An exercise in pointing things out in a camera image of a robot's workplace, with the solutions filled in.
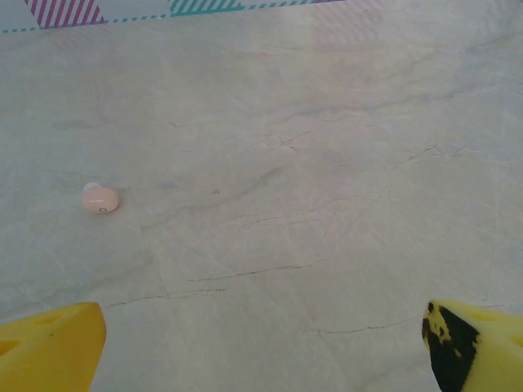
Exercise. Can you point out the small white peg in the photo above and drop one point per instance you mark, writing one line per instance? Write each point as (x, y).
(100, 200)

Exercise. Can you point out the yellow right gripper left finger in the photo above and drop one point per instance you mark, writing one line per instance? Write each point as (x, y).
(49, 351)

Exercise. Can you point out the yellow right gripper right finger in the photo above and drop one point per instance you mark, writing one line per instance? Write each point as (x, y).
(490, 351)

